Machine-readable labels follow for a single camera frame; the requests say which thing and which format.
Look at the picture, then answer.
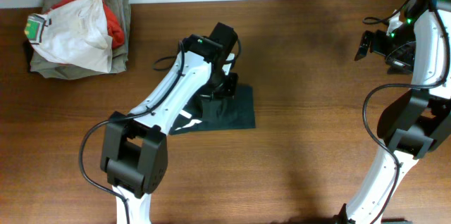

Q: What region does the olive grey folded garment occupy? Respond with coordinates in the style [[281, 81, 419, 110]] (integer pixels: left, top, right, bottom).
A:
[[27, 0, 131, 80]]

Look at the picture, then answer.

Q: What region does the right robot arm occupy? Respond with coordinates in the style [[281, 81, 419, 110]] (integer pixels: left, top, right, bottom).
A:
[[332, 0, 450, 223]]

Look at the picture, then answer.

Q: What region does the red garment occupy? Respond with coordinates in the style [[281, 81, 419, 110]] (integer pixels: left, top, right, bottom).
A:
[[49, 0, 125, 49]]

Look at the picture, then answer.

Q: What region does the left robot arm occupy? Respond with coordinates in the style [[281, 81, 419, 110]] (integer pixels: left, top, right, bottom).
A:
[[100, 23, 238, 223]]

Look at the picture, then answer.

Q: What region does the white t-shirt with print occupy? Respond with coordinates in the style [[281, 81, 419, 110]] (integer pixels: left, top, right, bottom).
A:
[[24, 0, 112, 73]]

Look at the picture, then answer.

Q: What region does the dark green t-shirt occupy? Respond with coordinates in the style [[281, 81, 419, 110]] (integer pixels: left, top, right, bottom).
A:
[[169, 85, 256, 135]]

